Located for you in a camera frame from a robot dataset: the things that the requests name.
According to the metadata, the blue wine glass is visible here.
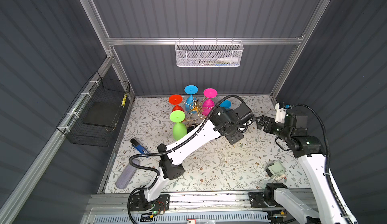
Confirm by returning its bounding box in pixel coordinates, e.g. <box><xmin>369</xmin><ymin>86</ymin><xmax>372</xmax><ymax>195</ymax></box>
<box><xmin>220</xmin><ymin>100</ymin><xmax>232</xmax><ymax>109</ymax></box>
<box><xmin>184</xmin><ymin>85</ymin><xmax>198</xmax><ymax>112</ymax></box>

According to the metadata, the green wine glass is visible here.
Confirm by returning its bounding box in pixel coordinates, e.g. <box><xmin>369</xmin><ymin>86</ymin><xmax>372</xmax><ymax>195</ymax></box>
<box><xmin>169</xmin><ymin>110</ymin><xmax>187</xmax><ymax>140</ymax></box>

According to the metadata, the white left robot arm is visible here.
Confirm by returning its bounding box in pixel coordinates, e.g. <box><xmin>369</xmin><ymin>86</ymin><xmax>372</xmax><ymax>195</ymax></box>
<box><xmin>127</xmin><ymin>95</ymin><xmax>257</xmax><ymax>223</ymax></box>

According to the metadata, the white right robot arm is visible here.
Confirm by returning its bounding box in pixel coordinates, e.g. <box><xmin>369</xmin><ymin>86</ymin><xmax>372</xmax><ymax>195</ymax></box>
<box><xmin>257</xmin><ymin>103</ymin><xmax>358</xmax><ymax>224</ymax></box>

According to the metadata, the pink wine glass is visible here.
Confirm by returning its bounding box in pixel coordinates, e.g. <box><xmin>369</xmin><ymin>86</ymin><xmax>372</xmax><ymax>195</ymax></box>
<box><xmin>202</xmin><ymin>88</ymin><xmax>218</xmax><ymax>116</ymax></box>

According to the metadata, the gold wine glass rack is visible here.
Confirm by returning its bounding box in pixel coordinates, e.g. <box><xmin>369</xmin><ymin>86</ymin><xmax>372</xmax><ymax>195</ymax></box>
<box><xmin>184</xmin><ymin>98</ymin><xmax>211</xmax><ymax>133</ymax></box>

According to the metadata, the blue wine glass on rack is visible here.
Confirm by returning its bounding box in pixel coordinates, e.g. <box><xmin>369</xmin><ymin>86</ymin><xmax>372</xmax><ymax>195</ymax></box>
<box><xmin>184</xmin><ymin>85</ymin><xmax>198</xmax><ymax>112</ymax></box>

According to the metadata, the red wine glass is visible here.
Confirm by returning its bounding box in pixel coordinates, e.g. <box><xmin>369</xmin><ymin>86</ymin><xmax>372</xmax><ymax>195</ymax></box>
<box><xmin>168</xmin><ymin>95</ymin><xmax>184</xmax><ymax>112</ymax></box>

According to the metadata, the small white scale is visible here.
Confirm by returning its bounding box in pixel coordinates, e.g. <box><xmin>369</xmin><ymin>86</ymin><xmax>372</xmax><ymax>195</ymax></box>
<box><xmin>265</xmin><ymin>160</ymin><xmax>286</xmax><ymax>182</ymax></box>

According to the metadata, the white marker in basket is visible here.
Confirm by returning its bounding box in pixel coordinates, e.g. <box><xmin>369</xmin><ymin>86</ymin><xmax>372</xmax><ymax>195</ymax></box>
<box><xmin>217</xmin><ymin>57</ymin><xmax>239</xmax><ymax>64</ymax></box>

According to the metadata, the white mesh basket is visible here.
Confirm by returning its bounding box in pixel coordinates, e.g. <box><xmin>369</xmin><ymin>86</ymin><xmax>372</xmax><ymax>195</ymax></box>
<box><xmin>174</xmin><ymin>40</ymin><xmax>244</xmax><ymax>67</ymax></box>

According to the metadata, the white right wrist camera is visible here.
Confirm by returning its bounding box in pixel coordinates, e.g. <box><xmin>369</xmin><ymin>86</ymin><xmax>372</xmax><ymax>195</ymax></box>
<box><xmin>275</xmin><ymin>103</ymin><xmax>292</xmax><ymax>123</ymax></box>

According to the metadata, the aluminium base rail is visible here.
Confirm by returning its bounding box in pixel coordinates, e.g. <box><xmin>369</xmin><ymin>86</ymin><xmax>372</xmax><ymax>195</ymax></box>
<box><xmin>80</xmin><ymin>188</ymin><xmax>321</xmax><ymax>224</ymax></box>

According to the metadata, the blue handled tool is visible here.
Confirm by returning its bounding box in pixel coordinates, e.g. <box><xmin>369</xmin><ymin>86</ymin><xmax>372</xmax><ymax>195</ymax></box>
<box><xmin>130</xmin><ymin>138</ymin><xmax>149</xmax><ymax>154</ymax></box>

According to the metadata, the black wire basket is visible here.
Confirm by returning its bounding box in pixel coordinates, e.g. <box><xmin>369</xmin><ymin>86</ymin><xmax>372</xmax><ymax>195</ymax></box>
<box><xmin>57</xmin><ymin>73</ymin><xmax>131</xmax><ymax>147</ymax></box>

